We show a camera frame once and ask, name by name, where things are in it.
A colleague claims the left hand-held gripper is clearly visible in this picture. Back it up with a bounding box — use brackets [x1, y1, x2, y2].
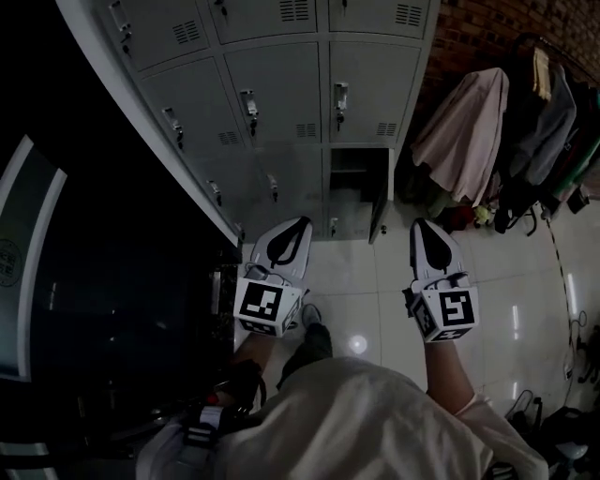
[232, 216, 314, 338]

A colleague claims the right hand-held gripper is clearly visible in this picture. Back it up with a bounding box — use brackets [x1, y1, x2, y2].
[402, 217, 481, 344]

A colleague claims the grid of grey locker doors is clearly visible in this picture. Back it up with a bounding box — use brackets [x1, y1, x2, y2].
[96, 0, 431, 244]

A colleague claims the person's left forearm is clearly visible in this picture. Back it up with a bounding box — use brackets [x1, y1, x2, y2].
[231, 329, 283, 379]

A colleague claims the person's right forearm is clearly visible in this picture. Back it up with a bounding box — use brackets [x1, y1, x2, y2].
[423, 337, 475, 416]

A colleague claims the grey metal locker cabinet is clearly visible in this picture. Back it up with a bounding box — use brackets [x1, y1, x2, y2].
[54, 0, 443, 246]

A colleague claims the white framed glass door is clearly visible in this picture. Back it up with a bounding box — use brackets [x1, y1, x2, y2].
[0, 134, 68, 383]

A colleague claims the round door sticker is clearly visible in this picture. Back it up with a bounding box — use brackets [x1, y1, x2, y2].
[0, 237, 21, 289]

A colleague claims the red cloth item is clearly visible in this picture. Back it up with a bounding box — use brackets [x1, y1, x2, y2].
[442, 204, 475, 233]

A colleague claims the person's grey shoe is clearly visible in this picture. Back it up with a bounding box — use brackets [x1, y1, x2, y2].
[299, 303, 323, 330]

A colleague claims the black clothes rack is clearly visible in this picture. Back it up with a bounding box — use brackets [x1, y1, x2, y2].
[492, 31, 600, 237]

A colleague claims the person's dark trouser leg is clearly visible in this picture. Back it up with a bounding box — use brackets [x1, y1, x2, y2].
[275, 322, 335, 392]

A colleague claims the pink hanging shirt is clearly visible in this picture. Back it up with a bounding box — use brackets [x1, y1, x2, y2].
[410, 67, 511, 208]

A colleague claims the grey hanging jacket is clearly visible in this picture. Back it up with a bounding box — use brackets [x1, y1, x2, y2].
[507, 59, 578, 188]

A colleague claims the green hanging garment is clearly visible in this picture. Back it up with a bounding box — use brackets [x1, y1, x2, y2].
[550, 87, 600, 202]

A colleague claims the person's white t-shirt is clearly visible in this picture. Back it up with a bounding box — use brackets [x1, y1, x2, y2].
[134, 355, 550, 480]

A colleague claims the black bag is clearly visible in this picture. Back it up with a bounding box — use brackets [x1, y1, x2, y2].
[504, 388, 600, 480]

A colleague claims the striped floor cable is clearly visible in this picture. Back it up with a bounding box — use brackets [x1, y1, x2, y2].
[544, 213, 590, 382]

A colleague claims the black striped shoulder strap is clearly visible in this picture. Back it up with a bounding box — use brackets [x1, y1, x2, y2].
[180, 403, 223, 450]

